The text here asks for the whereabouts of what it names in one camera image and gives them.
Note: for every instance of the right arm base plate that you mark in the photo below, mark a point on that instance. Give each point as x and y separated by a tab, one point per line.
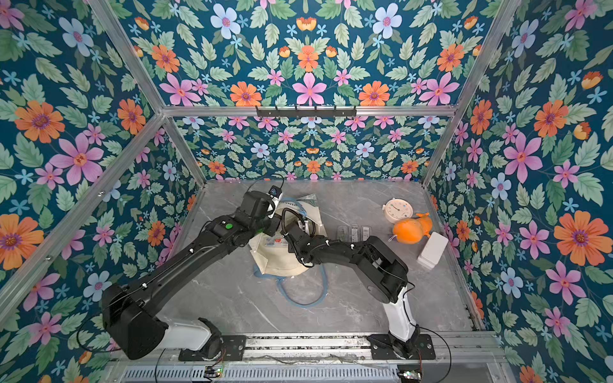
387	347

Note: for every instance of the black hook rail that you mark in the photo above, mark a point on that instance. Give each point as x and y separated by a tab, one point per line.
299	112

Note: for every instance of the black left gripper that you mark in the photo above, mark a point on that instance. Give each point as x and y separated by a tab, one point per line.
275	221

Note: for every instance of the orange plush toy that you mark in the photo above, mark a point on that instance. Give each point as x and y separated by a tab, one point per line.
413	230

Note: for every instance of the white slotted cable duct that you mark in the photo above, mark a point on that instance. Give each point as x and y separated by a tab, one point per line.
261	373

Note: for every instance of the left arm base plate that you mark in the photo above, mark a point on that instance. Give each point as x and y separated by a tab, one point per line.
220	348

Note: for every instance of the pink round alarm clock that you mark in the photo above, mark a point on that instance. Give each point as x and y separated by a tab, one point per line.
396	210

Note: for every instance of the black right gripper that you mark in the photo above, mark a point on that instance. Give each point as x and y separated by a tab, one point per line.
291	227

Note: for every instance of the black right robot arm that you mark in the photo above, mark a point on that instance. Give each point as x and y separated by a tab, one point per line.
381	271

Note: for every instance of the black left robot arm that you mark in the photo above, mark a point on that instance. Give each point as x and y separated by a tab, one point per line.
130	313

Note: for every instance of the white rectangular box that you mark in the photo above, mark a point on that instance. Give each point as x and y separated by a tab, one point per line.
433	251

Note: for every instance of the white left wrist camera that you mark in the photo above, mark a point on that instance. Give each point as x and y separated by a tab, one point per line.
276	193

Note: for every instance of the clear compass set case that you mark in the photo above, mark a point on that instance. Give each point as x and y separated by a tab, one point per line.
353	233

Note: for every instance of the cream canvas tote bag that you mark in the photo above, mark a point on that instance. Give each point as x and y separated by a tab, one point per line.
282	269

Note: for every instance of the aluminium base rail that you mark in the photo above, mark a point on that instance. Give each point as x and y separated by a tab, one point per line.
294	349

